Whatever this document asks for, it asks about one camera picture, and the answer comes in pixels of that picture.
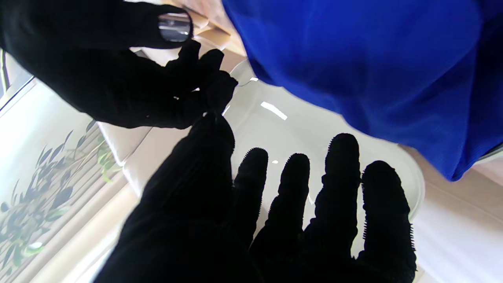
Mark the tall green leafy plant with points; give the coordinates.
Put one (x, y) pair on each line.
(59, 198)

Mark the beige sofa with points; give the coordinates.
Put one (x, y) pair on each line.
(137, 153)

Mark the beige curtain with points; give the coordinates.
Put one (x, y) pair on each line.
(98, 220)

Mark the blue shirt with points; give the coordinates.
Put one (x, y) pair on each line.
(373, 67)

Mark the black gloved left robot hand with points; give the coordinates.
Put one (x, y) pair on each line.
(188, 220)

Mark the beige suitcase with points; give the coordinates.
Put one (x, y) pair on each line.
(275, 133)

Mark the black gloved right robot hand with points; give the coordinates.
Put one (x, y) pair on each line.
(98, 59)

